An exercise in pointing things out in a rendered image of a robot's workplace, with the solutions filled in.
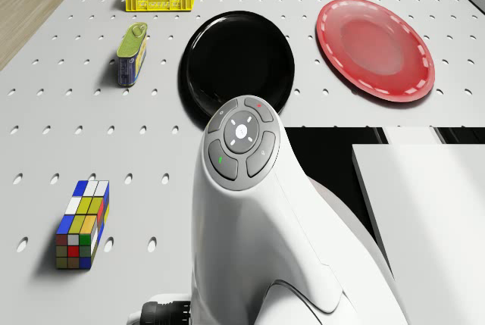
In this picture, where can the red plate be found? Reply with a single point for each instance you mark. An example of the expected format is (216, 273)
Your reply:
(375, 48)

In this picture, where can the flat-sided can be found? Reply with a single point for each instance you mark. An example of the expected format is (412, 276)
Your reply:
(132, 50)

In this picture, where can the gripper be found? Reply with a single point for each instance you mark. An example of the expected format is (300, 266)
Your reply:
(166, 311)

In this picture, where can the puzzle cube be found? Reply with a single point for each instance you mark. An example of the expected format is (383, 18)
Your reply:
(81, 222)

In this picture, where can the black plate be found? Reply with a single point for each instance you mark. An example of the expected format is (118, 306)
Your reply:
(238, 60)

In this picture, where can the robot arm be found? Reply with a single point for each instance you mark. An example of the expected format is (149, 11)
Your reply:
(265, 234)

